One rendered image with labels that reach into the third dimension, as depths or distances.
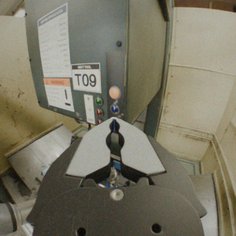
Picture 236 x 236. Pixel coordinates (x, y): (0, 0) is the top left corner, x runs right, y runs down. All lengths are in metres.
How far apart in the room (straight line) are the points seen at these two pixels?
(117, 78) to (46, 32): 0.29
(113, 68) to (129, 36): 0.07
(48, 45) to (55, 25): 0.07
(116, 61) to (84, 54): 0.09
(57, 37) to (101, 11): 0.16
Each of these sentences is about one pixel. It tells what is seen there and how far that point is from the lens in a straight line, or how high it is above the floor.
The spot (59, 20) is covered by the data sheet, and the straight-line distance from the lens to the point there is 0.39.
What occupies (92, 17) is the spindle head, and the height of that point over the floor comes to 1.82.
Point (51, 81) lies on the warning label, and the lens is 0.43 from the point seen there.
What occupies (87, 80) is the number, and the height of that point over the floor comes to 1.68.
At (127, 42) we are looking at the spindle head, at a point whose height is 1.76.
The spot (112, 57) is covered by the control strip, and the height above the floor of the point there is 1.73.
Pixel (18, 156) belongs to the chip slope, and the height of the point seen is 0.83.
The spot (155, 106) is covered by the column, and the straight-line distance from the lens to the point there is 0.96.
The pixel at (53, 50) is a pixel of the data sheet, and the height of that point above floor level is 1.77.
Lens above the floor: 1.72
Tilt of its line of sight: 27 degrees down
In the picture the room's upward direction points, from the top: 1 degrees clockwise
